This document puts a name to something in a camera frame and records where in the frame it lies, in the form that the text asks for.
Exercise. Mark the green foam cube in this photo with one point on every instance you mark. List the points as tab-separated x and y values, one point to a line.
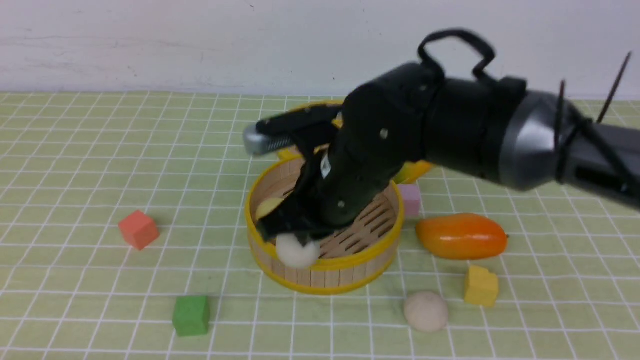
191	316

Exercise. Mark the white bun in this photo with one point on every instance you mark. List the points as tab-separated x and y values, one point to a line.
293	254
426	311

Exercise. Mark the yellow toy banana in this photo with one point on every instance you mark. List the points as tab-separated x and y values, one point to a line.
411	172

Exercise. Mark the bamboo steamer tray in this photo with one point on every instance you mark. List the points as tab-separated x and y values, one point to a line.
349	259

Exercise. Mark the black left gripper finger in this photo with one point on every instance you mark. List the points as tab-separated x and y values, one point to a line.
296	206

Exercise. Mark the yellow foam block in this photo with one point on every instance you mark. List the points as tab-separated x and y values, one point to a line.
481	286

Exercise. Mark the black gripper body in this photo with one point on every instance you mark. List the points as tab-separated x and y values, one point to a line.
356	147

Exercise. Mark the pink foam cube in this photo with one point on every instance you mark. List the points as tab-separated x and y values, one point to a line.
412	199

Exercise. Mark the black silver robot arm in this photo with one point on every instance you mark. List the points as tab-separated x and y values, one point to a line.
497	131

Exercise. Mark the green checkered tablecloth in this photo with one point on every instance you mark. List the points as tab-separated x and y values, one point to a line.
75	164

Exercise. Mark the red foam cube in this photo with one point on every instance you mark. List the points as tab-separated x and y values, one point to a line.
138	229

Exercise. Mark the yellow bun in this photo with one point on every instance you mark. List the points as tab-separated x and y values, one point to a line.
267	206

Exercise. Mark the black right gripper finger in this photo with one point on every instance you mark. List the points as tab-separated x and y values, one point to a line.
310	231

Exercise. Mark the orange toy mango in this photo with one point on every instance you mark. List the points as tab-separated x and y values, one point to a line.
462	236

